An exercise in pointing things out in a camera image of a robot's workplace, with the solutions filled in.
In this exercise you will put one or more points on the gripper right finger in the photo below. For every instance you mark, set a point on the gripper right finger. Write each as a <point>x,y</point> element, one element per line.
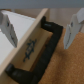
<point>72,31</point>

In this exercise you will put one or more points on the wooden drawer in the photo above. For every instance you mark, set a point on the wooden drawer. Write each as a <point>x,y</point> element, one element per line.
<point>31,46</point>

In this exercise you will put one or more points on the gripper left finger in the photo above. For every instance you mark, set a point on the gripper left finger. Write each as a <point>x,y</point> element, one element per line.
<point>9,30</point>

